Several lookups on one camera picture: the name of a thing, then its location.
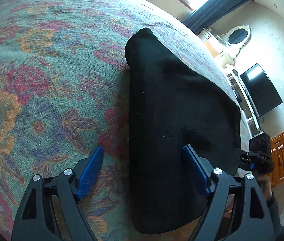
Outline black pants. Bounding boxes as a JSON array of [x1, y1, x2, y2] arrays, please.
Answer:
[[125, 28, 241, 234]]

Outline dark sleeved right forearm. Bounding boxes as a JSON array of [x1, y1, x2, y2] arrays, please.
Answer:
[[266, 194, 284, 240]]

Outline person right hand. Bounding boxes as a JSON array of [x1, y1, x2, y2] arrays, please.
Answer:
[[256, 175, 272, 201]]

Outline white tv console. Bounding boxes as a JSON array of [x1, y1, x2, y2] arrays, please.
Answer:
[[224, 64, 262, 137]]

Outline black flat television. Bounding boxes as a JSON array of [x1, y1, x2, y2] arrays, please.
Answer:
[[240, 64, 283, 117]]

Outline white dressing table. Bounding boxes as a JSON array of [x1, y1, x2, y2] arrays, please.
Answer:
[[198, 28, 235, 69]]

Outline white oval vanity mirror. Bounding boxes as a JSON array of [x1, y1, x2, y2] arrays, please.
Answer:
[[220, 25, 251, 58]]

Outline floral bedspread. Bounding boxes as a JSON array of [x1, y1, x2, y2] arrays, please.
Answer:
[[0, 0, 252, 241]]

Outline right dark blue curtain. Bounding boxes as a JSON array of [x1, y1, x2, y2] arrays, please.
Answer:
[[182, 0, 251, 35]]

